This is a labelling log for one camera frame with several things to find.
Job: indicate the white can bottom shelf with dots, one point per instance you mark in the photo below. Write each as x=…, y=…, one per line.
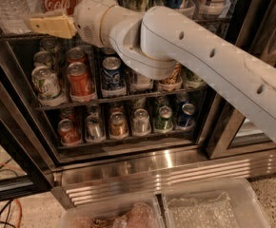
x=141, y=124

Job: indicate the silver can back left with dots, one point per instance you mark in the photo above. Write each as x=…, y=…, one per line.
x=43, y=58

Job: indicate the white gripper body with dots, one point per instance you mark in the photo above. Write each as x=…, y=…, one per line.
x=88, y=19

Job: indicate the clear plastic bin left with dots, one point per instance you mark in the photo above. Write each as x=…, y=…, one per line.
x=140, y=210

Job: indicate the blue can bottom shelf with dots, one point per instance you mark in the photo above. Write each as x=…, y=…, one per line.
x=185, y=115

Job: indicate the fridge glass door right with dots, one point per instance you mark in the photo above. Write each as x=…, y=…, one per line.
x=253, y=29

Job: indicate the green white 7up can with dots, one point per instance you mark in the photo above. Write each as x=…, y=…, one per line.
x=46, y=83

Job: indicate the gold brown can front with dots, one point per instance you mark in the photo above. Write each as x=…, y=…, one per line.
x=174, y=76

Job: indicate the steel fridge base grille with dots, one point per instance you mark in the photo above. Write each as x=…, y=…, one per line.
x=89, y=182

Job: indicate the red coke can behind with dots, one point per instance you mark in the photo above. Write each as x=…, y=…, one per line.
x=77, y=55

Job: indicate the gold can bottom shelf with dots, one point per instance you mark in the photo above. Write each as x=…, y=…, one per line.
x=118, y=124

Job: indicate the silver can bottom shelf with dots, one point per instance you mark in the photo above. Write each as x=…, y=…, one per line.
x=94, y=128

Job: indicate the red coke can front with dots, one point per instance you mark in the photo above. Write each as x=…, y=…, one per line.
x=80, y=79

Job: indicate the clear plastic bin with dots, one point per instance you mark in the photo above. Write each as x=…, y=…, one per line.
x=140, y=210
x=226, y=203

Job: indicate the blue pepsi can front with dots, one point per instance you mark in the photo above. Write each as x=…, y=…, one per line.
x=112, y=74

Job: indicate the fridge glass door left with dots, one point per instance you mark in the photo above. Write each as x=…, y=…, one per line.
x=17, y=144

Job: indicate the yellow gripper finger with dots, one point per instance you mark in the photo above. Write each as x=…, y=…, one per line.
x=55, y=23

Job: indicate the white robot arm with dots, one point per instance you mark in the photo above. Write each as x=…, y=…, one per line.
x=151, y=43

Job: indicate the fridge glass door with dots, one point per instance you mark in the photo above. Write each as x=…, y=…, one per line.
x=17, y=144
x=253, y=29

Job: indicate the clear water bottle left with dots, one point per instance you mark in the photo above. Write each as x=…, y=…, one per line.
x=14, y=15

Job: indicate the green can bottom shelf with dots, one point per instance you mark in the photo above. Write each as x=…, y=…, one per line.
x=163, y=120

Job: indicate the clear plastic bin right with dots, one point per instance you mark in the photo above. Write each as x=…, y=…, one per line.
x=226, y=203

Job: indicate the red can bottom shelf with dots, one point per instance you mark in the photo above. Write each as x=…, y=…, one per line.
x=68, y=131

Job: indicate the brown tea bottle white label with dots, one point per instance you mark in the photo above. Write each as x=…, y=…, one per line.
x=139, y=79

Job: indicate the green white can right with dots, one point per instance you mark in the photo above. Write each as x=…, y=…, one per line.
x=192, y=77

